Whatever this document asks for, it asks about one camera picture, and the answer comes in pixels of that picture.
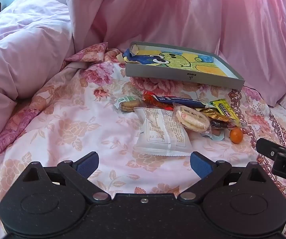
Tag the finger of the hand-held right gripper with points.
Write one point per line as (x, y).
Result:
(270, 149)

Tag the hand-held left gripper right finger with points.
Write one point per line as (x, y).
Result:
(200, 164)

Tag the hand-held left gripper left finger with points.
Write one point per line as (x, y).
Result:
(89, 163)

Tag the pale blue sausage packet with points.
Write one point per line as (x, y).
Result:
(217, 137)

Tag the orange kumquat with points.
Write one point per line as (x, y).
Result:
(236, 135)

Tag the dark brown snack packet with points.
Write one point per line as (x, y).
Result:
(220, 124)

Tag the clear rice cracker packet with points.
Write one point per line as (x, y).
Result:
(190, 118)

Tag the large white snack packet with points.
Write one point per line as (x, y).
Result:
(160, 132)

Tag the gold foil candy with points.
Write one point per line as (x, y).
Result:
(211, 113)

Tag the yellow green snack packet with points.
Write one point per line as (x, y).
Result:
(224, 109)

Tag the long blue snack packet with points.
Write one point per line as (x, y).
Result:
(180, 101)

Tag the green label biscuit packet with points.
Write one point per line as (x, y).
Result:
(129, 105)

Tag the red dried tofu packet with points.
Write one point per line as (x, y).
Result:
(149, 97)

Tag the grey shallow cardboard box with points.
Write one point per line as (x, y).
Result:
(157, 73)

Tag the floral bed sheet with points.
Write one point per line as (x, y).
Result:
(70, 129)

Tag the colourful cartoon drawing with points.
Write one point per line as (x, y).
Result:
(182, 59)

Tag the floral pillow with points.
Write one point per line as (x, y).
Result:
(88, 53)

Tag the crumpled yellow blue paper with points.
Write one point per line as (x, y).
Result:
(130, 54)

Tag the pink duvet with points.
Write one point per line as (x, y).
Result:
(20, 54)

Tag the pink curtain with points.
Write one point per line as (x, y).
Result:
(182, 12)

